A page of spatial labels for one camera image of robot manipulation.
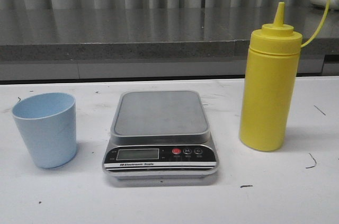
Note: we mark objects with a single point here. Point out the light blue plastic cup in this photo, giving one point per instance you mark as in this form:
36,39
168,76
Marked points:
47,125

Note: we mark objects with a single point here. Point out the silver electronic kitchen scale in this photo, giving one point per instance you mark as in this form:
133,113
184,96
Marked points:
160,138

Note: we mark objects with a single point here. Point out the yellow squeeze bottle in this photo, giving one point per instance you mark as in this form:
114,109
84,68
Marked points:
272,63

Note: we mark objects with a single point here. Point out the grey stone counter ledge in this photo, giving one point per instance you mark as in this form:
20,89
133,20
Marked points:
88,45

